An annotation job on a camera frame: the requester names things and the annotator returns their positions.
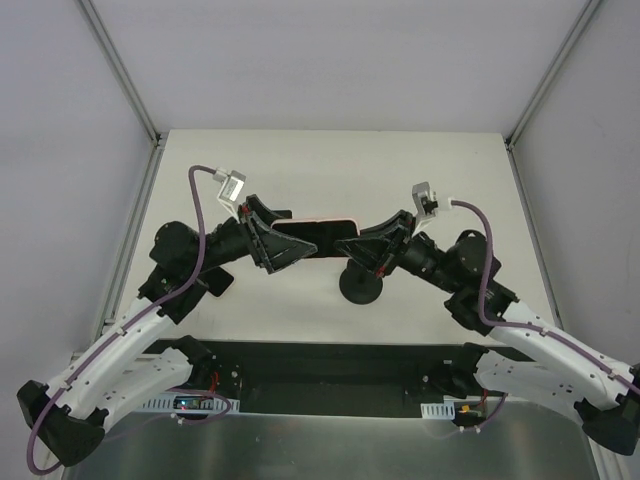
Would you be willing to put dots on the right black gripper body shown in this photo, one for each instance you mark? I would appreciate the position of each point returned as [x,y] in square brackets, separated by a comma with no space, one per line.
[396,246]

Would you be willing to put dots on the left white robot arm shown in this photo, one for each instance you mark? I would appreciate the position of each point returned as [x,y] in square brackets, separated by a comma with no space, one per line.
[72,413]

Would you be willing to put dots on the right white cable duct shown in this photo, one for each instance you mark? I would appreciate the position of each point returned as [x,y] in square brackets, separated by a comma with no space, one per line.
[444,410]

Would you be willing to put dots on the pink-case smartphone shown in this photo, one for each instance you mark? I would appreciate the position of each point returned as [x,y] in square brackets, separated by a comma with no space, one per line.
[324,233]
[219,281]

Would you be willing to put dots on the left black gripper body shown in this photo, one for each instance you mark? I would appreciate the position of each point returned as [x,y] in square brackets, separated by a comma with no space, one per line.
[254,236]

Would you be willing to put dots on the aluminium frame post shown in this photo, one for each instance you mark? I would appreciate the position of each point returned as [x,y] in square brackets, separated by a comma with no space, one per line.
[106,45]
[570,42]

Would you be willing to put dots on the left aluminium frame post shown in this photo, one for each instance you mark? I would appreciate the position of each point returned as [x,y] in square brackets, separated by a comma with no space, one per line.
[106,45]

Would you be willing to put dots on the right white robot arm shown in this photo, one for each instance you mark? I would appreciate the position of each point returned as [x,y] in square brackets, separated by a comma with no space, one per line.
[598,392]

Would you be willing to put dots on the black folding phone stand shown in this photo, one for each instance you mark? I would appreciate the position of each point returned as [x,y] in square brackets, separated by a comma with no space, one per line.
[281,214]

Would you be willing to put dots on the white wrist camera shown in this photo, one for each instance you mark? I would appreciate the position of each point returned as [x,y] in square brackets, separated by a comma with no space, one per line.
[231,185]
[428,205]

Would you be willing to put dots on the right aluminium frame post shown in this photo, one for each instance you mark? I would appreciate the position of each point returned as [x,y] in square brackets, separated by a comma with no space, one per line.
[570,42]

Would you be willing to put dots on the left white cable duct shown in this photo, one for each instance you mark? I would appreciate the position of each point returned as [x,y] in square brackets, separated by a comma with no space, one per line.
[180,403]

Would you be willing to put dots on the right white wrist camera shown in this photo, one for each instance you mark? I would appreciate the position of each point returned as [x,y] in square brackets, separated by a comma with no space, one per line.
[428,205]

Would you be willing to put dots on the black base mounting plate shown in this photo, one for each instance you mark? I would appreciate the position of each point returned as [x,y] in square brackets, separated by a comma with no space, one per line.
[350,380]

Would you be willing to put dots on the white cable duct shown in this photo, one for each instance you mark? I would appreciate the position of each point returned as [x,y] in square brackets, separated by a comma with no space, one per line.
[180,403]
[444,410]

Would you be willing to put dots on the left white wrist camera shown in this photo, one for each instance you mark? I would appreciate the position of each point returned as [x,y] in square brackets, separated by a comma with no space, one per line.
[231,185]

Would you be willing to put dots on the black round-base phone stand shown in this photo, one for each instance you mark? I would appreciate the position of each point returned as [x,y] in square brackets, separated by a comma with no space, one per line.
[358,285]

